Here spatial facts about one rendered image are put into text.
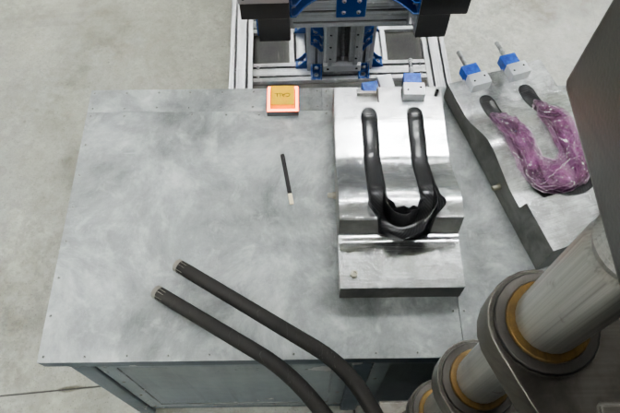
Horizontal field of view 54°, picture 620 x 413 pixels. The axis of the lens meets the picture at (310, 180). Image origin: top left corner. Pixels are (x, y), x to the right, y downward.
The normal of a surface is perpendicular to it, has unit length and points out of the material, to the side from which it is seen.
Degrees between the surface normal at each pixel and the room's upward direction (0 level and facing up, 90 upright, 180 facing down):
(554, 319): 90
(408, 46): 0
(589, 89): 90
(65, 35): 0
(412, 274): 0
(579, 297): 90
